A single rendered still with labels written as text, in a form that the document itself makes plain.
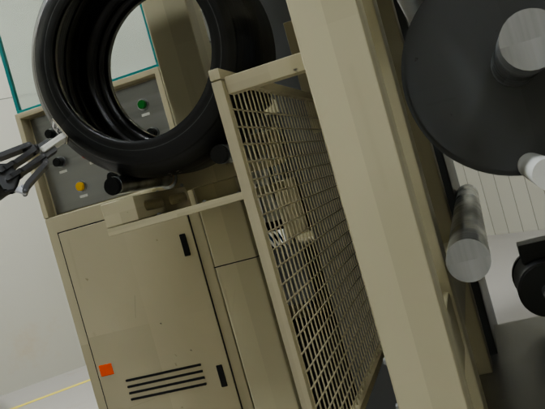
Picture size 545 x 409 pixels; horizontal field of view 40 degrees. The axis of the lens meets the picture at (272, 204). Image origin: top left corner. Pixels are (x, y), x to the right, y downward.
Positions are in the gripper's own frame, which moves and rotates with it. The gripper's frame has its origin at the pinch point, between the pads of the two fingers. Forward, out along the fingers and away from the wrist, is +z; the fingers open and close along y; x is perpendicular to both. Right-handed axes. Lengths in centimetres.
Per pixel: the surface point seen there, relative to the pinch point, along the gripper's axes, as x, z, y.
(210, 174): -18.1, 33.8, 25.5
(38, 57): 7.5, 9.8, -17.3
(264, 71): 71, 8, 38
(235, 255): -28, 27, 46
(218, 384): -78, 12, 69
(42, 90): 4.0, 6.1, -11.3
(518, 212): -268, 317, 133
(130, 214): -0.2, 2.2, 25.2
